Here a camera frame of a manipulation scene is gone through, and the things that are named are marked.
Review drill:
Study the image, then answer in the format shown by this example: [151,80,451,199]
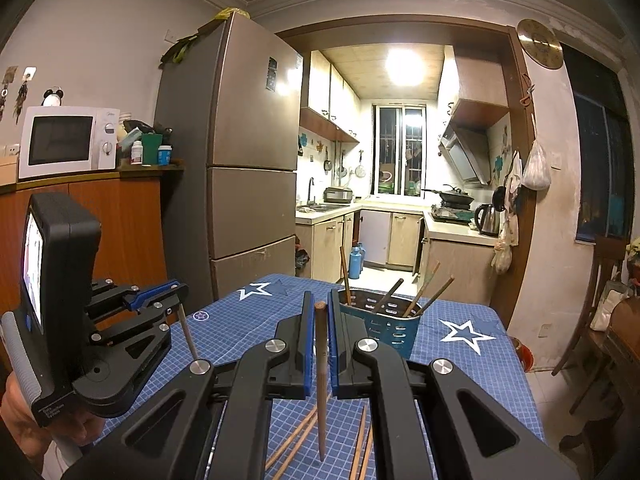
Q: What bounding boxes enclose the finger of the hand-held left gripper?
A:
[89,281,190,312]
[92,304,183,401]

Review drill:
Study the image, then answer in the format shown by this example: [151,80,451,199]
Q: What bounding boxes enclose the blue slotted utensil holder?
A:
[327,287,424,362]

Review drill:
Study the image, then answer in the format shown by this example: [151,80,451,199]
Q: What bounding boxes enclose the hanging white plastic bag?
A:
[522,137,552,191]

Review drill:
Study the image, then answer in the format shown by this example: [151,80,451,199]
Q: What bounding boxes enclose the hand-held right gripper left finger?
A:
[62,290,315,480]

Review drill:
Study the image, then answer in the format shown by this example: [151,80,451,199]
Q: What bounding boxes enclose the bronze refrigerator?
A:
[154,12,304,302]

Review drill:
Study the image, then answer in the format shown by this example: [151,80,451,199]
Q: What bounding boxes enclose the beige wall cabinets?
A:
[299,50,361,144]

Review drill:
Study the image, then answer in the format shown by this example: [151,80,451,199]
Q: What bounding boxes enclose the dark wooden side table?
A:
[559,294,640,480]

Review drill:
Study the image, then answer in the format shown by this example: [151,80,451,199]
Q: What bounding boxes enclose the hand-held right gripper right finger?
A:
[327,287,581,480]

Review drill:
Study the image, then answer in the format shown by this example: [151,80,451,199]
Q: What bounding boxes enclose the person's left hand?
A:
[0,375,104,450]

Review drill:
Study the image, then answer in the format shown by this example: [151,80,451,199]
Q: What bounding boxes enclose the beige kitchen base cabinets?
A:
[295,207,498,283]

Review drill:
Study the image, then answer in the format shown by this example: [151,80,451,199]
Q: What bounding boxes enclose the gold wall clock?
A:
[516,18,564,70]

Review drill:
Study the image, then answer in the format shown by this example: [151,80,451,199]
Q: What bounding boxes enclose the barred kitchen window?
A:
[372,103,429,196]

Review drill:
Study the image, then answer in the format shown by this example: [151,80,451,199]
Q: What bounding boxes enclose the white microwave oven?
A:
[18,105,121,181]

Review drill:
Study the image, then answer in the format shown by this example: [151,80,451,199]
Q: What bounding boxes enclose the round ceiling light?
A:
[384,50,427,87]

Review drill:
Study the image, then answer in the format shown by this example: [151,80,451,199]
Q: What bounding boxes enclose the steel electric kettle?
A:
[473,202,503,238]

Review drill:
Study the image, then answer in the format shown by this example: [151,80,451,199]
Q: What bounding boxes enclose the dark room window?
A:
[562,44,632,247]

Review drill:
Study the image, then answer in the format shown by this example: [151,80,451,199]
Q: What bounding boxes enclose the red floor bowl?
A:
[509,337,534,372]

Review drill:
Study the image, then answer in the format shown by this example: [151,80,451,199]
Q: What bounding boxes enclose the blue gas bottles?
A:
[348,245,366,280]

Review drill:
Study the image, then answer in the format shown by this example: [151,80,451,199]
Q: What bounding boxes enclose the hanging cloth bags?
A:
[492,149,524,275]

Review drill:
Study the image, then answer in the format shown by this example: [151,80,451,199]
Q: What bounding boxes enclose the brown wooden chopstick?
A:
[339,245,351,307]
[417,274,456,317]
[372,278,405,312]
[314,301,331,461]
[177,306,200,363]
[412,259,441,317]

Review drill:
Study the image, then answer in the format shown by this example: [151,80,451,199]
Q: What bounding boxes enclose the dark wooden chair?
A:
[552,235,630,413]

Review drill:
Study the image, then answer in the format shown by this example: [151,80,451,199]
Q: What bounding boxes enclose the dark cloth on refrigerator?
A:
[159,22,221,66]

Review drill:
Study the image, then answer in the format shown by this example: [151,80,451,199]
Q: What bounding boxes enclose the black wok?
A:
[421,185,474,207]

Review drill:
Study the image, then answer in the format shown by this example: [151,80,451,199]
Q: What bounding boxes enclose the white bag on chair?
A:
[589,279,632,332]

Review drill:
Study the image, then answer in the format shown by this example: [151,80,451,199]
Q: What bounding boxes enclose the gas stove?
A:
[431,205,474,224]

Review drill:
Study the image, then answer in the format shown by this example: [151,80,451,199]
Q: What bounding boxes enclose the brown wooden cabinet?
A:
[0,164,184,371]

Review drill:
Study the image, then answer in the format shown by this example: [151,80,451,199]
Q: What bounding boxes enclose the beige cabinet above hood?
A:
[442,44,511,129]

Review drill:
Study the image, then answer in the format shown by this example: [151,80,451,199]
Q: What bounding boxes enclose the steel range hood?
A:
[438,122,494,187]

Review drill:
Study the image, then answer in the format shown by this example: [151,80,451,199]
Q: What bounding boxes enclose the hanging key bunches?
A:
[0,65,36,122]

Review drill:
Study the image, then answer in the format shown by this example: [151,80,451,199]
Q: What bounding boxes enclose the blue star-print tablecloth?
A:
[92,274,547,480]

